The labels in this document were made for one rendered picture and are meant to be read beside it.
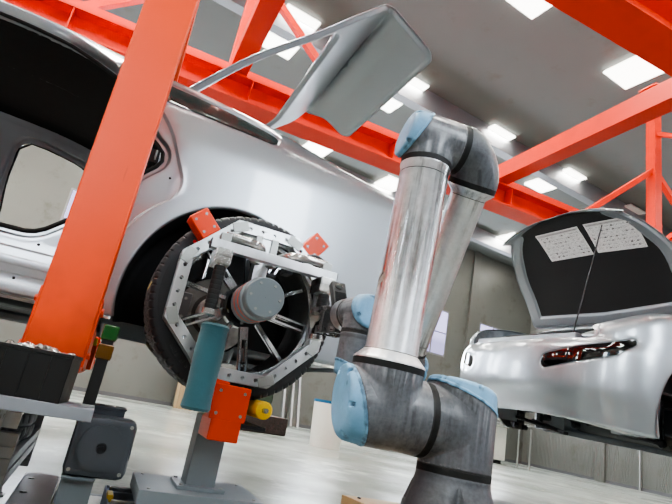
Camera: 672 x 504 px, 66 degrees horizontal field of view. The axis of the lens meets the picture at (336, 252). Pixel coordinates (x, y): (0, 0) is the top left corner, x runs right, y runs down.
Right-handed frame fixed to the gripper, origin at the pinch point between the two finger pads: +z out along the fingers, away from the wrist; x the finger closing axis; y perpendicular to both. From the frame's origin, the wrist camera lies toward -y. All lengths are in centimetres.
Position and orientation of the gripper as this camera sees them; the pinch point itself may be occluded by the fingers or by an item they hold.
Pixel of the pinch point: (318, 314)
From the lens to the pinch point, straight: 165.5
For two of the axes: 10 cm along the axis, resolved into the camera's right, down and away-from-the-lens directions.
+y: -1.8, 9.4, -2.9
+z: -4.1, 2.0, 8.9
